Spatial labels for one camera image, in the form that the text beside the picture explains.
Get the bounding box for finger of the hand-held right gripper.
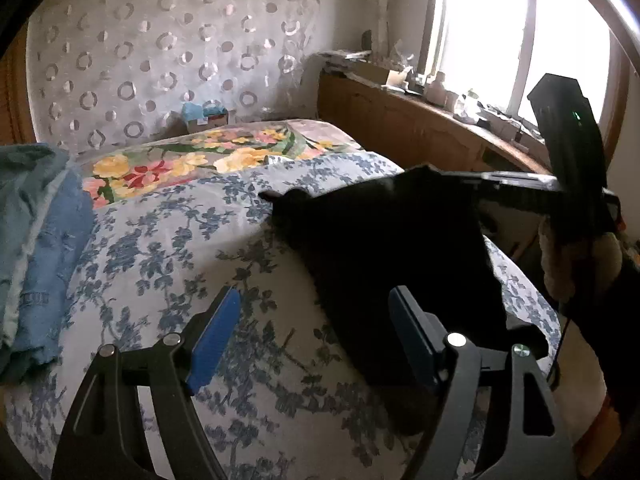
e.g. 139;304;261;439
475;187;558;214
432;169;558;187

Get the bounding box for cardboard box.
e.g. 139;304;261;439
384;66;417;90

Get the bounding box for blue floral bed sheet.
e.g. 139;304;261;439
0;152;568;480

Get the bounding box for person's right forearm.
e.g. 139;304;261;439
567;255;640;466

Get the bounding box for black pants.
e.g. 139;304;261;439
260;164;551;436

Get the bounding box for circle-patterned grey curtain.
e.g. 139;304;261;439
25;0;373;155

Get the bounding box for small box with blue cloths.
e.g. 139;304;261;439
179;101;237;134

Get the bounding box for window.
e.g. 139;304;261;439
419;0;628;137

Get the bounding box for wooden wardrobe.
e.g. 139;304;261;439
0;35;37;147

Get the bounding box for white bottle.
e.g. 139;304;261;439
426;72;449;105

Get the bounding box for stack of papers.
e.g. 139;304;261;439
320;49;374;70

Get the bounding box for person's right hand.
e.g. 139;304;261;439
539;220;623;307

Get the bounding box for colourful flower blanket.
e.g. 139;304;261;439
75;119;363;209

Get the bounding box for blue-green towel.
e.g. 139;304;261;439
0;144;97;385

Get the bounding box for black cable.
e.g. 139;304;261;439
547;305;576;392

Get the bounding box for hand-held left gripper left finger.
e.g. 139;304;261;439
50;287;243;480

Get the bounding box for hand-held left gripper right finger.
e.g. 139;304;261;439
387;285;573;480

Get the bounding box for wooden window cabinet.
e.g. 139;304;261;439
317;66;553;176

